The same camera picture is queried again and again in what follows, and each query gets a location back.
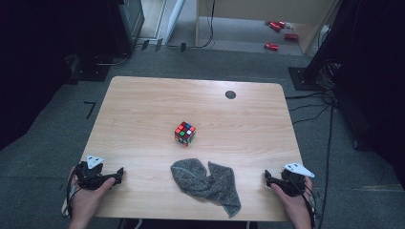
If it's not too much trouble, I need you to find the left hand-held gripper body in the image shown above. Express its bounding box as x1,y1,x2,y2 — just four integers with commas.
75,155,111,191

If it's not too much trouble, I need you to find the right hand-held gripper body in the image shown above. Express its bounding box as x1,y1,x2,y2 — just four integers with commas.
280,162,315,198

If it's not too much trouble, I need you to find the grey fuzzy cloth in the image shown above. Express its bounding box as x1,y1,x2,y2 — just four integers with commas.
170,157,242,219

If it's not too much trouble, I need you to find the multicoloured puzzle cube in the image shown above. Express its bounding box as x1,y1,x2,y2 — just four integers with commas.
174,120,197,147

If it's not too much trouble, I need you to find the person's right hand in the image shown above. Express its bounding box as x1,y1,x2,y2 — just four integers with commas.
269,177,315,224

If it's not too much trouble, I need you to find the person's left hand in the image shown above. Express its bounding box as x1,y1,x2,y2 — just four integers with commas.
67,166,117,225

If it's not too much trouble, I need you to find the black angled floor tape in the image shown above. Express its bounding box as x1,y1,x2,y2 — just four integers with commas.
83,100,96,120

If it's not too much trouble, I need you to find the person's dark clothing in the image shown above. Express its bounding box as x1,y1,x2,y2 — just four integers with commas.
117,218,260,229

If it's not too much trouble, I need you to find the black flat floor plate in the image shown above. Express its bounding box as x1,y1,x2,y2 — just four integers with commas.
65,53,111,86

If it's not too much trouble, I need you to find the dark curtain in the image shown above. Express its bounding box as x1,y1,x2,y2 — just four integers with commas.
313,0,405,190
0,0,111,152

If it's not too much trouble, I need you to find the black cabinet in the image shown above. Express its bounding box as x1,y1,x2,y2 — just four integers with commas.
106,0,146,55

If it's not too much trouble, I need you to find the white panel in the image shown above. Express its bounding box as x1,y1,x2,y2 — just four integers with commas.
157,0,186,45

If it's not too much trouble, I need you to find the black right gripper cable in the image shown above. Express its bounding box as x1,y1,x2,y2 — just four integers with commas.
294,180,318,229

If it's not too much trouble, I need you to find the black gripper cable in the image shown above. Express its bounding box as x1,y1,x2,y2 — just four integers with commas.
294,180,318,229
61,167,79,220

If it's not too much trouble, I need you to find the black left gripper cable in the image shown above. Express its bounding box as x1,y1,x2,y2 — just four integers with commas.
61,167,79,220

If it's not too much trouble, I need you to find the long black floor cable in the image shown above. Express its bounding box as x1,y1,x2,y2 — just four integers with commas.
317,101,335,229

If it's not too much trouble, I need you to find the black stand base plate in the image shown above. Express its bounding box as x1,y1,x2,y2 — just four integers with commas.
288,66,323,92

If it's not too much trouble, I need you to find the black looped floor cable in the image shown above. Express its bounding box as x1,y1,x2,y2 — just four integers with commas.
94,52,132,67

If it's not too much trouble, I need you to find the bundle of coiled cables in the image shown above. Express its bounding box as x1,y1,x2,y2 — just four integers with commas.
317,60,342,91

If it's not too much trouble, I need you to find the black hanging cable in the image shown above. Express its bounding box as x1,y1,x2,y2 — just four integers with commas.
187,0,217,50

